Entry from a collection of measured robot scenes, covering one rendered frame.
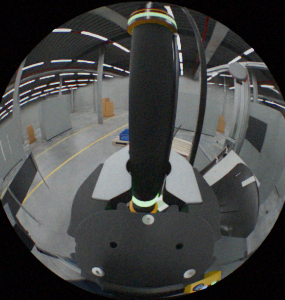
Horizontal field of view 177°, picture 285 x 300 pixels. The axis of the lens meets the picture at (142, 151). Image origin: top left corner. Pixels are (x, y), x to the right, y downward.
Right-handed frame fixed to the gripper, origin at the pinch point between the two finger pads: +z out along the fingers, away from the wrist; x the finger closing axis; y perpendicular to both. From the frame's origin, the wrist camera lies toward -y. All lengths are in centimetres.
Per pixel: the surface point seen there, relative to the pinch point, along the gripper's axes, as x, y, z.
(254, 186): 18.4, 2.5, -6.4
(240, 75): 57, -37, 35
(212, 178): 31.8, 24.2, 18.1
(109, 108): -292, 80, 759
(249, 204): 15.2, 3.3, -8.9
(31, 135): -756, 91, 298
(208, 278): 30, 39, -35
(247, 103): 70, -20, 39
